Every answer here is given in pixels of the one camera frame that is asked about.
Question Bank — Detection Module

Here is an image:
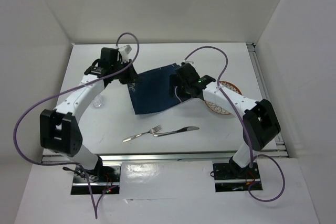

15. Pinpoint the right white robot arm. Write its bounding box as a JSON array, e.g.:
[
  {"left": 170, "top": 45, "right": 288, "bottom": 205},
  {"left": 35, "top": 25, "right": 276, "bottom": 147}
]
[{"left": 169, "top": 63, "right": 281, "bottom": 178}]

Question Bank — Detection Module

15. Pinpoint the floral ceramic plate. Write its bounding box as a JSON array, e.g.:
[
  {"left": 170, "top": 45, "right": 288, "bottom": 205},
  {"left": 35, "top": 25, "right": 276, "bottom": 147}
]
[{"left": 204, "top": 80, "right": 242, "bottom": 116}]

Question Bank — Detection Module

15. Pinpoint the blue fish placemat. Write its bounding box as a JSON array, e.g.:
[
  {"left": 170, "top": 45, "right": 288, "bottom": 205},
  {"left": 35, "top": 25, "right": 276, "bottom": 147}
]
[{"left": 128, "top": 63, "right": 190, "bottom": 115}]

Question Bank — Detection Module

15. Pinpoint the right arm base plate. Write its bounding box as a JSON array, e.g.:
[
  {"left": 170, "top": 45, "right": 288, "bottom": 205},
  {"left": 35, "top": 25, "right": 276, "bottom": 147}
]
[{"left": 210, "top": 163, "right": 263, "bottom": 193}]

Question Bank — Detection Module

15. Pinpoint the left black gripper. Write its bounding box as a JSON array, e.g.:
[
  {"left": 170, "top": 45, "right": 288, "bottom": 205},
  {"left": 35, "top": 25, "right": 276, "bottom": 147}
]
[{"left": 111, "top": 59, "right": 142, "bottom": 84}]

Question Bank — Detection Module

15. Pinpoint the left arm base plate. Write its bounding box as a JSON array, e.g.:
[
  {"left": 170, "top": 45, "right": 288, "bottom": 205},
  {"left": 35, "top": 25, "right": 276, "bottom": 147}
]
[{"left": 70, "top": 165, "right": 121, "bottom": 195}]

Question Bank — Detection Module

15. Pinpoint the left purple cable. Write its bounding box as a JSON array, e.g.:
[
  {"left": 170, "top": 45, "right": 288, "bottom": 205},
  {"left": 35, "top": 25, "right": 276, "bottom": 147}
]
[{"left": 13, "top": 32, "right": 140, "bottom": 219}]

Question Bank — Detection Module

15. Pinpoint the right side aluminium rail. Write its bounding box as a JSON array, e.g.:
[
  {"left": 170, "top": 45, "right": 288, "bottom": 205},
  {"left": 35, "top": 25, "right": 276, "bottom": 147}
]
[{"left": 246, "top": 43, "right": 288, "bottom": 153}]

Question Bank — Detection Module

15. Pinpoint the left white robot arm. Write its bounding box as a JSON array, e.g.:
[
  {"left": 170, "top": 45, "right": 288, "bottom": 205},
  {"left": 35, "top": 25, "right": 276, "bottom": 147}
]
[{"left": 39, "top": 45, "right": 138, "bottom": 182}]

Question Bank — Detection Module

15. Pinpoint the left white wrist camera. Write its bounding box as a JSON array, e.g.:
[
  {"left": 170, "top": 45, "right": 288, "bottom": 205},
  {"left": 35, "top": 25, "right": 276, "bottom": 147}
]
[{"left": 118, "top": 45, "right": 132, "bottom": 61}]

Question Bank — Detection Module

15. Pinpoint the purple cable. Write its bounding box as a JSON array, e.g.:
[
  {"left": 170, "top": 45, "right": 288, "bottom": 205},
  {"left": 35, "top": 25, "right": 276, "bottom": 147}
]
[
  {"left": 13, "top": 32, "right": 140, "bottom": 219},
  {"left": 183, "top": 46, "right": 286, "bottom": 204}
]

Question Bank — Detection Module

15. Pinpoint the silver fork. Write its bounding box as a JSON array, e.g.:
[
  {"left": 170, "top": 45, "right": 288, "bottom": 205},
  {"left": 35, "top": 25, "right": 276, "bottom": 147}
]
[{"left": 122, "top": 125, "right": 162, "bottom": 142}]

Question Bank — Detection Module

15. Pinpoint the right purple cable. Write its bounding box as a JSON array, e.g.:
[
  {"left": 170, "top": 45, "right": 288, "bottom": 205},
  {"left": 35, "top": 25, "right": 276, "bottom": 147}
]
[{"left": 183, "top": 46, "right": 286, "bottom": 204}]

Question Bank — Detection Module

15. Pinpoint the silver table knife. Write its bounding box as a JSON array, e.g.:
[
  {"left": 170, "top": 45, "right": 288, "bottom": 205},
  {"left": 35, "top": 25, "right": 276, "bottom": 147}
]
[{"left": 153, "top": 126, "right": 200, "bottom": 137}]

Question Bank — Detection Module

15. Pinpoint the clear drinking glass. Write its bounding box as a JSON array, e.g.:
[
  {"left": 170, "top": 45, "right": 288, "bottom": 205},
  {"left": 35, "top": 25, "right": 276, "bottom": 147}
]
[{"left": 91, "top": 94, "right": 103, "bottom": 109}]

